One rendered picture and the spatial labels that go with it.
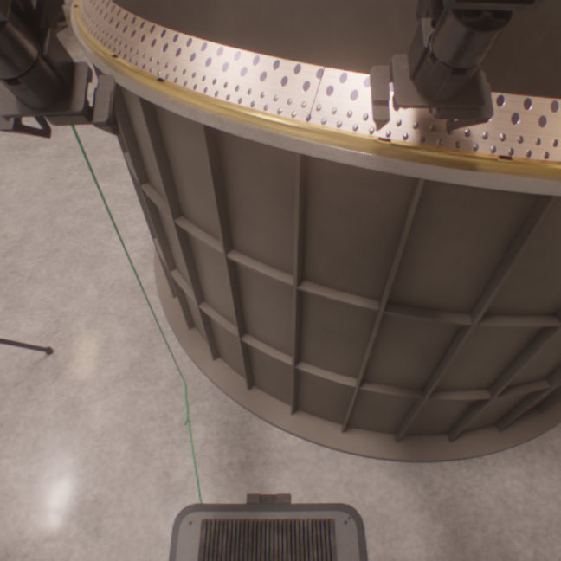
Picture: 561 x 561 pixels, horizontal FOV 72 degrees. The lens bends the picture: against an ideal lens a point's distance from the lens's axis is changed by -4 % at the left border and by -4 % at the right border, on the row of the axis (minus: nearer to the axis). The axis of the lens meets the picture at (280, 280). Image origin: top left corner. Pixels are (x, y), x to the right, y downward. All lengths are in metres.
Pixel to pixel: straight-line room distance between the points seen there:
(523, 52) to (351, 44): 0.23
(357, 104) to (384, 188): 0.14
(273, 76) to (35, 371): 1.59
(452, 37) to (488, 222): 0.38
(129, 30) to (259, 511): 1.19
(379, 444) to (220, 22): 1.34
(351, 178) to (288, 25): 0.25
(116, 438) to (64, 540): 0.35
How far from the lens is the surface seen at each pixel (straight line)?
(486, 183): 0.63
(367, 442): 1.56
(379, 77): 0.53
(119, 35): 0.99
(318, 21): 0.69
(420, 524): 1.56
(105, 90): 0.56
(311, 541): 1.23
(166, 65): 0.82
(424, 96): 0.51
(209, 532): 1.25
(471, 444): 1.66
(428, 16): 0.53
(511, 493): 1.70
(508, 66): 0.67
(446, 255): 0.79
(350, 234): 0.77
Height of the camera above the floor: 1.49
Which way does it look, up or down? 50 degrees down
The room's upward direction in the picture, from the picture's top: 1 degrees counter-clockwise
